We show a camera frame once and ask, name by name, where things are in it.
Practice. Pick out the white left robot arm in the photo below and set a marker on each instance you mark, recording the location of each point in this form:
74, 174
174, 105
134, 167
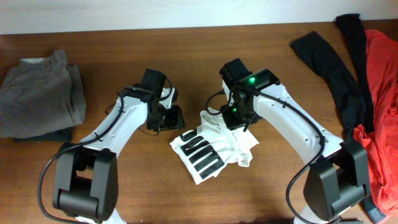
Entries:
86, 185

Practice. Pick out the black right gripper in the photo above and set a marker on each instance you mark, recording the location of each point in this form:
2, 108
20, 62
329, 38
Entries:
231, 123

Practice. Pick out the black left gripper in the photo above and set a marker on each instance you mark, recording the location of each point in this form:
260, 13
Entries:
175, 121

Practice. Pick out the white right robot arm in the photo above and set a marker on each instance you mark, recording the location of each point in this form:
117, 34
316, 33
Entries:
338, 176

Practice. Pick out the grey folded garment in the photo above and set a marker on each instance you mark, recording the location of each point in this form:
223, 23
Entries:
42, 99

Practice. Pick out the blue denim garment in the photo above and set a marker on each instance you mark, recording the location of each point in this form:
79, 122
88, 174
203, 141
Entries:
373, 213

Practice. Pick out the black garment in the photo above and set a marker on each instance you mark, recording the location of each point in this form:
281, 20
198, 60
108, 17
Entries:
351, 95

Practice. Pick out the white polo shirt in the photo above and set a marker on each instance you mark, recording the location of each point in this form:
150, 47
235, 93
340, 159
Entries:
208, 149

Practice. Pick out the red garment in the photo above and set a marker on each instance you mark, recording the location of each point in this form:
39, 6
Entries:
381, 144

